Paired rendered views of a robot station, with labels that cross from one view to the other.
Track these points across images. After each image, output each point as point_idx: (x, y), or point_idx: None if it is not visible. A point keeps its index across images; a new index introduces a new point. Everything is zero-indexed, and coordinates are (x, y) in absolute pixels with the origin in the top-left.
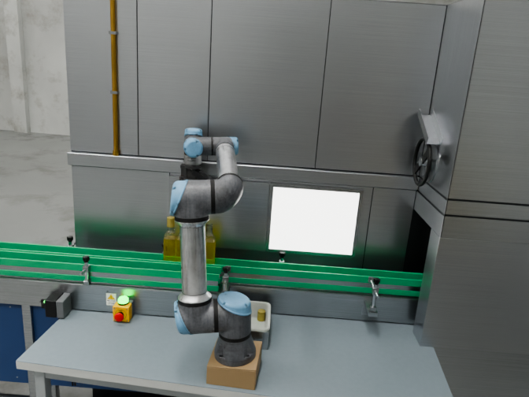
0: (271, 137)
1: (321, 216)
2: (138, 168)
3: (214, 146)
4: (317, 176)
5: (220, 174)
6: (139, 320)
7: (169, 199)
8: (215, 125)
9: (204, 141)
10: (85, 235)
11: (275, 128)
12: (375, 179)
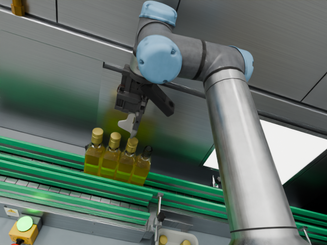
0: (268, 47)
1: (275, 151)
2: (57, 45)
3: (205, 68)
4: (300, 113)
5: (252, 219)
6: (47, 238)
7: (99, 96)
8: (191, 4)
9: (187, 50)
10: None
11: (284, 34)
12: None
